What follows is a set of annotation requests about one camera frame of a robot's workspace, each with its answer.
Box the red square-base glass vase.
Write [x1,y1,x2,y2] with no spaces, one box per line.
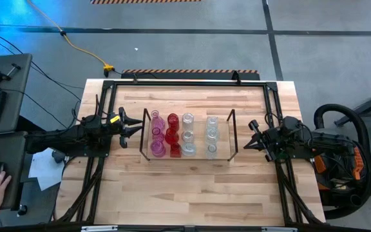
[169,143,182,159]

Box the clear ribbed cylinder vase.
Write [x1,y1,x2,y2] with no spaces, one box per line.
[181,142,198,157]

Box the white paper sheet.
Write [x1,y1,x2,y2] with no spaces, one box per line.
[28,146,64,191]

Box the black floor cable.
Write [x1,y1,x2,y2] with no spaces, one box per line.
[0,34,85,102]

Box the black corrugated hose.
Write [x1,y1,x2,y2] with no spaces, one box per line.
[313,102,371,220]

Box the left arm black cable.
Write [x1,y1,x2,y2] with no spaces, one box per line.
[71,93,111,125]

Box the black hazard-striped floor mat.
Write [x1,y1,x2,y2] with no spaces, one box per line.
[90,0,203,5]
[120,68,260,81]

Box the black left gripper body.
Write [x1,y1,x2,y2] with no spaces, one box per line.
[103,111,126,148]

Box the large pink ribbed bottle vase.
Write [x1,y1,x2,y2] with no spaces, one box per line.
[149,140,167,159]

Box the round red glass vase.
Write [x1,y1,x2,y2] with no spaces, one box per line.
[164,128,180,145]

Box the tall red ribbed vase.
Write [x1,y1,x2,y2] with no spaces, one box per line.
[167,112,180,130]

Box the clear ribbed narrow-neck vase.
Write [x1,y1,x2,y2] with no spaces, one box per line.
[205,143,219,160]

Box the wooden shelf with black frame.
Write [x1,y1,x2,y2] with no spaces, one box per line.
[139,108,239,162]

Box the clear square glass vase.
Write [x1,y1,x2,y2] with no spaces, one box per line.
[205,115,220,130]

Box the pink glass vase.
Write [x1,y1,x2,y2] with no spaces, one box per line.
[151,127,166,143]
[149,110,166,130]

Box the clear diamond-cut glass vase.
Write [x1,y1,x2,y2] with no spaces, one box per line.
[181,112,195,130]

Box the small orange part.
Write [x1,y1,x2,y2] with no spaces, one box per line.
[314,154,327,175]

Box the wide clear diamond-pattern vase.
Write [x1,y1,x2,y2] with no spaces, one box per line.
[204,128,220,145]

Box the grey desk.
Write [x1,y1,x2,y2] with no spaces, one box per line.
[0,130,29,213]
[0,53,33,136]

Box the yellow extension cable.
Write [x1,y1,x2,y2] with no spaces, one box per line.
[26,0,115,73]

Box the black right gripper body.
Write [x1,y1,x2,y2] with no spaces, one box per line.
[260,126,289,159]

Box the orange and black tool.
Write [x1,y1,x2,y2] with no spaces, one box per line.
[349,145,366,181]

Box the silver aluminium bracket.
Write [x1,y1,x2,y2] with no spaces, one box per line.
[261,226,299,232]
[81,225,119,232]

